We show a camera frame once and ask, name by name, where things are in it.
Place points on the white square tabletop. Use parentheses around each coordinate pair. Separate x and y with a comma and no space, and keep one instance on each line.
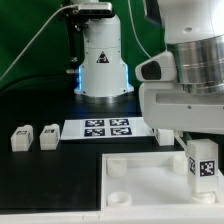
(153,184)

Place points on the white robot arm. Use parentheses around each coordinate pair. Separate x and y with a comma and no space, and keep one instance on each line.
(176,53)

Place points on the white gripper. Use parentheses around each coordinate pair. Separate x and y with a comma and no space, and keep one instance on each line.
(165,105)

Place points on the white sheet with tags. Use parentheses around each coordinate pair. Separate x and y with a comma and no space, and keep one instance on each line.
(105,128)

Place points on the grey camera on mount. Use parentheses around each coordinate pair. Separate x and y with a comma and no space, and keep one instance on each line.
(95,8)

